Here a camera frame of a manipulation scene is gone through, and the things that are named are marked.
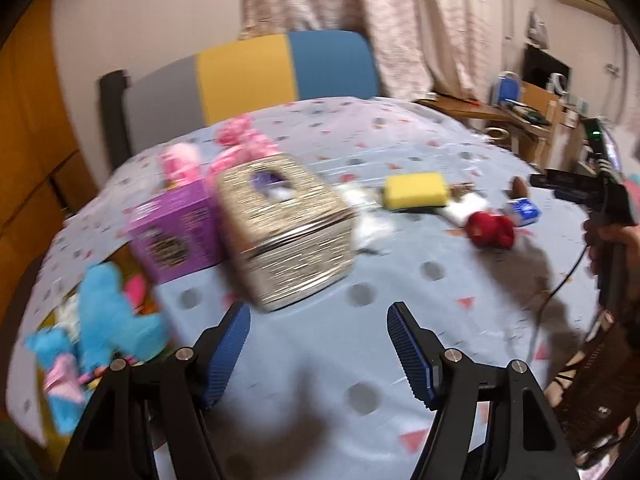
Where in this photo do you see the purple cardboard box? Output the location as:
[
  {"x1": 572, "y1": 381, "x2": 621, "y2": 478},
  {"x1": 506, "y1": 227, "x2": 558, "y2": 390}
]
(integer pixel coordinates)
[{"x1": 125, "y1": 180, "x2": 223, "y2": 285}]

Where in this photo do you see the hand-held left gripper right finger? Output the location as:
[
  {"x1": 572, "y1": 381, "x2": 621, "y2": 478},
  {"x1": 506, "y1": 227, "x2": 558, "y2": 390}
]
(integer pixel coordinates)
[{"x1": 386, "y1": 301, "x2": 576, "y2": 480}]

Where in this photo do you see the person's right hand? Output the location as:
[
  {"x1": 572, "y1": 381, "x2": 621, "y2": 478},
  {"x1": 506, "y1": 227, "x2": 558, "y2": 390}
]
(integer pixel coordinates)
[{"x1": 584, "y1": 224, "x2": 640, "y2": 282}]

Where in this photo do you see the wall air conditioner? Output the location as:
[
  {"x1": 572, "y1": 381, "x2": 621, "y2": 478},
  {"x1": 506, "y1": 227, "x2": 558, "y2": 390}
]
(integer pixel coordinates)
[{"x1": 557, "y1": 0, "x2": 621, "y2": 23}]

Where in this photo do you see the red rose plush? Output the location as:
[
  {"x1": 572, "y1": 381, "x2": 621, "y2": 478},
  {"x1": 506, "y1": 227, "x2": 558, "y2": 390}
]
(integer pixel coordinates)
[{"x1": 466, "y1": 210, "x2": 517, "y2": 250}]

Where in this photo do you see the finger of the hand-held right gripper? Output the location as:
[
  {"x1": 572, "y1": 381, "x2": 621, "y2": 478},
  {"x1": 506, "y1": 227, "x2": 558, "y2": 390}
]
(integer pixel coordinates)
[
  {"x1": 529, "y1": 170, "x2": 595, "y2": 189},
  {"x1": 552, "y1": 186, "x2": 598, "y2": 206}
]

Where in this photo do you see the gold tissue box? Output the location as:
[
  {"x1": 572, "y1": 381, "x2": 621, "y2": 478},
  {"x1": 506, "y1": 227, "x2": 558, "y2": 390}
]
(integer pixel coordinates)
[{"x1": 215, "y1": 155, "x2": 357, "y2": 313}]

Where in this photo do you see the blue white container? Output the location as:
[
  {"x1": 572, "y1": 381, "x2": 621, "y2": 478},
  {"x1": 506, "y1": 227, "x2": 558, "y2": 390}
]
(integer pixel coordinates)
[{"x1": 492, "y1": 72, "x2": 523, "y2": 106}]

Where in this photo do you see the small pink soft piece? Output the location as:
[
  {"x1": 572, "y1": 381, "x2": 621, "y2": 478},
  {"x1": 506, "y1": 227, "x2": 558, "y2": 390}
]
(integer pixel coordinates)
[{"x1": 122, "y1": 275, "x2": 151, "y2": 311}]

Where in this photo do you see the patterned pale curtain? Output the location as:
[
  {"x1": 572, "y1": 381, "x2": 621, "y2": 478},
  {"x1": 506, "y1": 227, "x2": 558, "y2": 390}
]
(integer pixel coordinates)
[{"x1": 240, "y1": 0, "x2": 493, "y2": 106}]

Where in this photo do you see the wooden desk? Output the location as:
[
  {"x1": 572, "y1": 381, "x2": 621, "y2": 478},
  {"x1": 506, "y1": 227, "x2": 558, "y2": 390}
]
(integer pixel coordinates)
[{"x1": 415, "y1": 92, "x2": 556, "y2": 161}]

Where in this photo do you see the blue elephant plush toy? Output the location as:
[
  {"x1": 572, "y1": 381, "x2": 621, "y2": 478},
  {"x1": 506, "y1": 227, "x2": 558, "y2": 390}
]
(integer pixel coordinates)
[{"x1": 25, "y1": 327, "x2": 88, "y2": 433}]

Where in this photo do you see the black monitor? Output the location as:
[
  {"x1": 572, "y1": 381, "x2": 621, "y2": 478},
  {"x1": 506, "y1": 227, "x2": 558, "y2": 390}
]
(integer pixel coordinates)
[{"x1": 522, "y1": 44, "x2": 572, "y2": 93}]

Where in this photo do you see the white soft item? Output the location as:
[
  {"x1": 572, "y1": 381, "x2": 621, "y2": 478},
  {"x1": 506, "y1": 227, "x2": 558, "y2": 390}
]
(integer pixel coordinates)
[{"x1": 440, "y1": 195, "x2": 488, "y2": 226}]

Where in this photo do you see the small blue box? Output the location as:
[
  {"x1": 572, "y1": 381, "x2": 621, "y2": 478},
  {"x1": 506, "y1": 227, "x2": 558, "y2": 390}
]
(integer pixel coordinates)
[{"x1": 505, "y1": 197, "x2": 543, "y2": 228}]

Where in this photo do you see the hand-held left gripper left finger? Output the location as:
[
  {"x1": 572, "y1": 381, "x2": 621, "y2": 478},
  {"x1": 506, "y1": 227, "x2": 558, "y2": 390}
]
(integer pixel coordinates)
[{"x1": 59, "y1": 302, "x2": 252, "y2": 480}]

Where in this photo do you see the person's right forearm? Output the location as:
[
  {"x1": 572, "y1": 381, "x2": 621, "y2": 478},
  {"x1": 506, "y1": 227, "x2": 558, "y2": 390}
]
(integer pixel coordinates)
[{"x1": 545, "y1": 305, "x2": 640, "y2": 466}]

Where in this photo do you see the pink checked plush toy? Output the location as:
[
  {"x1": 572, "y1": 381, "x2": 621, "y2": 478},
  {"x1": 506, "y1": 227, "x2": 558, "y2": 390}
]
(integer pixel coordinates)
[{"x1": 207, "y1": 115, "x2": 281, "y2": 176}]

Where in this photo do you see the wooden wardrobe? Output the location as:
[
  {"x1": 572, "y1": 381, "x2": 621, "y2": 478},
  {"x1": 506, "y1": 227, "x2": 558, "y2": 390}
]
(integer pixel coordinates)
[{"x1": 0, "y1": 0, "x2": 101, "y2": 281}]

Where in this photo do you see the clear plastic packet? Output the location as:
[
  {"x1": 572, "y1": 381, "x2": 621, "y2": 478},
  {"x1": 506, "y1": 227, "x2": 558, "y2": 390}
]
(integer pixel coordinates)
[{"x1": 335, "y1": 182, "x2": 388, "y2": 216}]

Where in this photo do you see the grey yellow blue chair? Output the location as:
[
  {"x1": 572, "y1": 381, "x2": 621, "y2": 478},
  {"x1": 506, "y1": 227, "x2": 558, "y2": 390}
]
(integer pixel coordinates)
[{"x1": 99, "y1": 30, "x2": 381, "y2": 161}]

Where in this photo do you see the beige plush doll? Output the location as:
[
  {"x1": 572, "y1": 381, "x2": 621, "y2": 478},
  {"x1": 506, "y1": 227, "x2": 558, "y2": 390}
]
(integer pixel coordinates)
[{"x1": 52, "y1": 292, "x2": 86, "y2": 341}]

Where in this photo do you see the blue fuzzy plush toy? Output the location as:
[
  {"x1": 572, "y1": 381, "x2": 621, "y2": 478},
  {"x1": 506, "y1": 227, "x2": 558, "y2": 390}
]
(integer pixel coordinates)
[{"x1": 77, "y1": 262, "x2": 171, "y2": 368}]

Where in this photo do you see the yellow green sponge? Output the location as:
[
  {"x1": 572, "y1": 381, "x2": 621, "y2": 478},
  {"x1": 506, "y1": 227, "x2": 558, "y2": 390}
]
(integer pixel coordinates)
[{"x1": 384, "y1": 172, "x2": 451, "y2": 213}]

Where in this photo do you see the black cable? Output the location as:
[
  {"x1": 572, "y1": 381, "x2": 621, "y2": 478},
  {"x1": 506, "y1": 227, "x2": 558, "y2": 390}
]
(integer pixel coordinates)
[{"x1": 532, "y1": 245, "x2": 588, "y2": 361}]

